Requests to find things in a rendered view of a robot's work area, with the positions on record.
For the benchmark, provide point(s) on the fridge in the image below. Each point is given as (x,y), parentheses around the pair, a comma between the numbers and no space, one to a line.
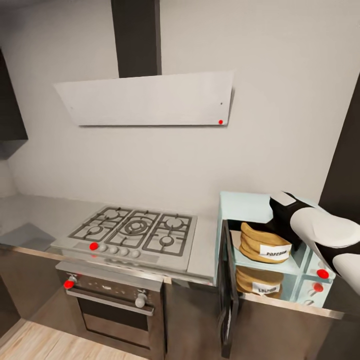
(340,196)

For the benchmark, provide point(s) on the oven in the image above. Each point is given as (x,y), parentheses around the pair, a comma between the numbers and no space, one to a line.
(119,310)

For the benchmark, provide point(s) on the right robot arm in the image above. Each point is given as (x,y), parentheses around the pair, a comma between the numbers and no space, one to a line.
(335,240)

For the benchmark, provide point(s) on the microwave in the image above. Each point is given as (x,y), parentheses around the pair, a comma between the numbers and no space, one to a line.
(235,207)

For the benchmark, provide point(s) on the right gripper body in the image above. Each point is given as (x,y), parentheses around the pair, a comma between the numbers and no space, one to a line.
(283,231)

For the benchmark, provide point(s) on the popcorn bag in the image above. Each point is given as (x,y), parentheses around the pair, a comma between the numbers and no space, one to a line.
(261,245)

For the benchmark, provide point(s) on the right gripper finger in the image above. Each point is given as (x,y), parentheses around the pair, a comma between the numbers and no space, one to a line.
(296,244)

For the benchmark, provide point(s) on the cabinet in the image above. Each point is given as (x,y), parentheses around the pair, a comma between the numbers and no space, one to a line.
(11,124)

